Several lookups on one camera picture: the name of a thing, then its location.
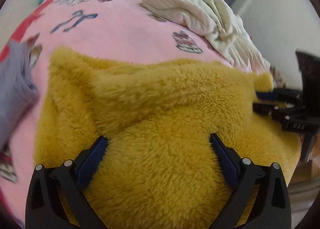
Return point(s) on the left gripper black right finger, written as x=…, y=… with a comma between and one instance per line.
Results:
x=259, y=198

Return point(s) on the grey folded garment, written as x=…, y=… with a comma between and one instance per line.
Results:
x=18, y=91

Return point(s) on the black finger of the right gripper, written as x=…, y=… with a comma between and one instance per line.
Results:
x=263, y=109
x=267, y=96

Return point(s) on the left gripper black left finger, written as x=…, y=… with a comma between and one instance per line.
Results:
x=55, y=198

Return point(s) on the yellow fleece hooded jacket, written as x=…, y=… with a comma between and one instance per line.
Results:
x=159, y=170

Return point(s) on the cream quilted blanket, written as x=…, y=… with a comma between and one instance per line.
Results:
x=216, y=22

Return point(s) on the pink cartoon bed blanket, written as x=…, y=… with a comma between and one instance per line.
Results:
x=120, y=30

